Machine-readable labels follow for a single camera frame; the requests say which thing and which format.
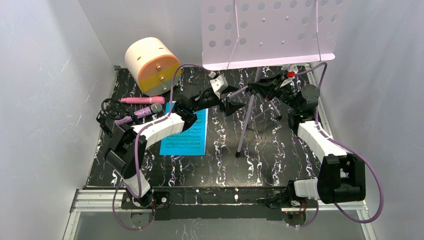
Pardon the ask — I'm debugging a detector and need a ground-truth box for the lilac music stand tripod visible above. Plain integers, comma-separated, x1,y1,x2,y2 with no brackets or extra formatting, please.
201,0,349,158

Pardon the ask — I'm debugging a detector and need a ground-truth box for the silver mesh studio microphone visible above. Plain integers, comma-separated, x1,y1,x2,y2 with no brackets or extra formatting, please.
114,103,163,126

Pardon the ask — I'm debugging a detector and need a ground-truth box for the black tripod microphone stand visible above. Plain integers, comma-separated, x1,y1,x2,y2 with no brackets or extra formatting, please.
96,98,141,136

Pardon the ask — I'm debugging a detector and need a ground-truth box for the aluminium rail right edge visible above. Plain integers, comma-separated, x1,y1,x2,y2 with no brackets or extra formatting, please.
307,71,377,240

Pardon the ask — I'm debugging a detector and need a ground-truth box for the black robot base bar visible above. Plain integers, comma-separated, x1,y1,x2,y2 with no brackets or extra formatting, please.
118,186,306,221

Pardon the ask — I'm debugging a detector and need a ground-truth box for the round pastel drawer cabinet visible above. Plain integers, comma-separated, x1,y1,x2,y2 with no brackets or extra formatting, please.
124,37,182,97

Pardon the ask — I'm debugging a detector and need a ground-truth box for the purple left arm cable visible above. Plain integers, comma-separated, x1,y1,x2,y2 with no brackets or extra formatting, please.
111,63,216,231

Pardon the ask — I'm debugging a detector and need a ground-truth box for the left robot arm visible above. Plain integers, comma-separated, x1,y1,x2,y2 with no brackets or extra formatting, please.
102,83,245,199

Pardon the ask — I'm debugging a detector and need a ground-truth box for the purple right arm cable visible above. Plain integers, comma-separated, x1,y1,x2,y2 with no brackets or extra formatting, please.
294,61,385,229

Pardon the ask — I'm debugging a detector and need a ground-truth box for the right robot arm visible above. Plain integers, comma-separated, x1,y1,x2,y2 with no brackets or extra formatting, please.
248,79,366,204

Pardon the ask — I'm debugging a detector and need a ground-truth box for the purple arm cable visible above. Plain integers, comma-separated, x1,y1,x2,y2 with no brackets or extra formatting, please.
111,63,216,231
294,61,385,229

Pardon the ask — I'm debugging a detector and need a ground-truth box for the blue sheet music page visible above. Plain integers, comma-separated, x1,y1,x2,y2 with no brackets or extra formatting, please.
159,109,209,156

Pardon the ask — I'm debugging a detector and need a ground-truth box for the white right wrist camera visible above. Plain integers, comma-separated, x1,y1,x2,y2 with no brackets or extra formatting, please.
280,63,299,88

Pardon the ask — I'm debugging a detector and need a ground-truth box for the pink microphone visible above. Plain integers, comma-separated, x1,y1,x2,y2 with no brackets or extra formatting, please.
120,96,165,105

